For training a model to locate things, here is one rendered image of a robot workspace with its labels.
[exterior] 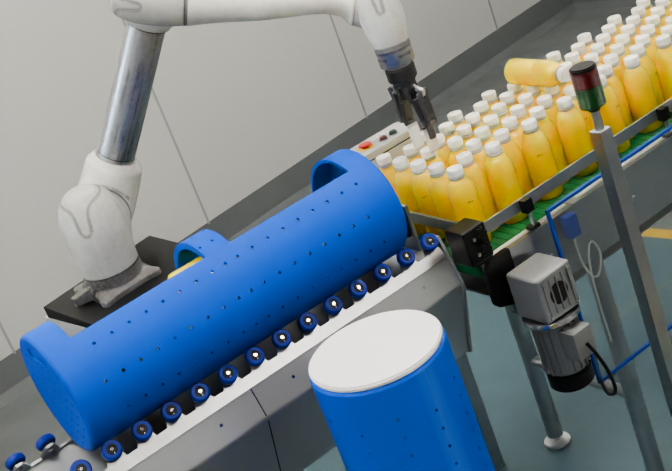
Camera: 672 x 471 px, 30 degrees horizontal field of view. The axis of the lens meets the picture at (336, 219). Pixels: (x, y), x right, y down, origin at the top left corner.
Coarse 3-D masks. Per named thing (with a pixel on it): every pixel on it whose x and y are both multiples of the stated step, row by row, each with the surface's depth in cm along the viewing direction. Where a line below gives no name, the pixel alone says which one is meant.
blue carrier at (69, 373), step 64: (320, 192) 284; (384, 192) 287; (192, 256) 289; (256, 256) 272; (320, 256) 279; (384, 256) 293; (128, 320) 259; (192, 320) 264; (256, 320) 272; (64, 384) 251; (128, 384) 257; (192, 384) 271
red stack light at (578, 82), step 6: (588, 72) 282; (594, 72) 283; (576, 78) 283; (582, 78) 282; (588, 78) 282; (594, 78) 283; (600, 78) 285; (576, 84) 284; (582, 84) 283; (588, 84) 283; (594, 84) 283; (576, 90) 285; (582, 90) 284
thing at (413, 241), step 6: (402, 204) 303; (408, 210) 302; (408, 216) 302; (408, 222) 303; (408, 228) 304; (414, 228) 304; (408, 234) 304; (414, 234) 304; (408, 240) 308; (414, 240) 305; (408, 246) 309; (414, 246) 307; (420, 246) 306
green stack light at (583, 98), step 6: (600, 84) 284; (588, 90) 284; (594, 90) 284; (600, 90) 285; (576, 96) 287; (582, 96) 285; (588, 96) 284; (594, 96) 284; (600, 96) 285; (582, 102) 286; (588, 102) 285; (594, 102) 285; (600, 102) 285; (582, 108) 287; (588, 108) 286; (594, 108) 285
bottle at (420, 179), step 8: (424, 168) 310; (416, 176) 310; (424, 176) 309; (416, 184) 310; (424, 184) 309; (416, 192) 310; (424, 192) 309; (416, 200) 312; (424, 200) 310; (424, 208) 312; (432, 208) 311; (432, 232) 314; (440, 232) 314
